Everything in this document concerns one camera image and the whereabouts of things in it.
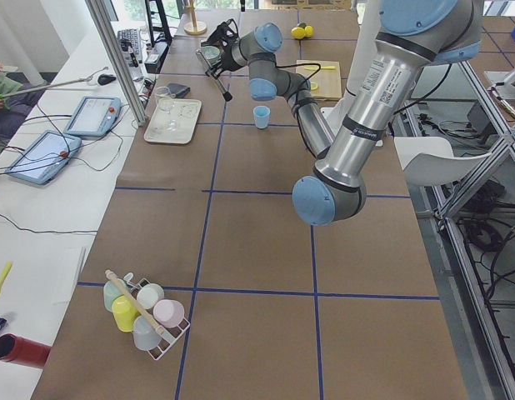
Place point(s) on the green bowl of ice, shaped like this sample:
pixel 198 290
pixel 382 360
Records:
pixel 211 53

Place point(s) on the teach pendant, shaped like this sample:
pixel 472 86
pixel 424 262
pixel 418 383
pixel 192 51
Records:
pixel 94 117
pixel 45 157

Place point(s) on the black computer mouse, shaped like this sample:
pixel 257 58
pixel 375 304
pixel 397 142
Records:
pixel 105 79

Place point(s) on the steel muddler black tip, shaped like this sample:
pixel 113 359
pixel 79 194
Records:
pixel 210 72

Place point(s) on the green cup in rack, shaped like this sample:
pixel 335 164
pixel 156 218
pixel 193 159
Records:
pixel 109 294

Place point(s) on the yellow plastic knife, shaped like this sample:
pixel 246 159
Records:
pixel 319 67

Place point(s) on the aluminium frame post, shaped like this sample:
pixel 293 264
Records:
pixel 104 27

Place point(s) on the clear wine glass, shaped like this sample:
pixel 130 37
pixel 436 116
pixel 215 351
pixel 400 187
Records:
pixel 166 103

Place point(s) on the bamboo cutting board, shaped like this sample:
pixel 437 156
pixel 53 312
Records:
pixel 329 81

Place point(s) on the black keyboard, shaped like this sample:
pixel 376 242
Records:
pixel 133 36

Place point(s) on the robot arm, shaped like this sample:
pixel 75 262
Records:
pixel 407 36

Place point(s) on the grey folded cloth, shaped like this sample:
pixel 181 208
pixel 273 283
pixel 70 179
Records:
pixel 178 90

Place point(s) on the upper teach pendant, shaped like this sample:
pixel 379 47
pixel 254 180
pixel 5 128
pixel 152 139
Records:
pixel 94 117

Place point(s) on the yellow cup in rack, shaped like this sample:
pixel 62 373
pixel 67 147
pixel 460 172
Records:
pixel 124 314

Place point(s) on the cream bear tray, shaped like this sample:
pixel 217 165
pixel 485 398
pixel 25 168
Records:
pixel 185 112

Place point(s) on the grey cup in rack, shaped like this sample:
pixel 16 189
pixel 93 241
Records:
pixel 144 336

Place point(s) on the lower teach pendant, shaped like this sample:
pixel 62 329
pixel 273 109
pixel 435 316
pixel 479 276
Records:
pixel 45 157

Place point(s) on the pink cup in rack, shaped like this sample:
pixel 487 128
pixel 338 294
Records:
pixel 169 313

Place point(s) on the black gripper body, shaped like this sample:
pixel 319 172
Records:
pixel 225 55

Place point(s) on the white wire dish rack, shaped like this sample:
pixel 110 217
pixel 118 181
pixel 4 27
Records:
pixel 130 289

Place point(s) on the white plastic chair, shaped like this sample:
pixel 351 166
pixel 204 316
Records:
pixel 429 161

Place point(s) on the red cylinder bottle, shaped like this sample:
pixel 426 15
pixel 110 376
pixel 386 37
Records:
pixel 23 351

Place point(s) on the whole yellow lemon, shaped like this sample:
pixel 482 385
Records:
pixel 308 31
pixel 298 33

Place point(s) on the blue plastic cup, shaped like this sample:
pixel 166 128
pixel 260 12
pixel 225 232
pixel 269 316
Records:
pixel 261 115

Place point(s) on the white cup in rack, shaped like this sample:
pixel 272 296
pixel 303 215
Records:
pixel 149 295

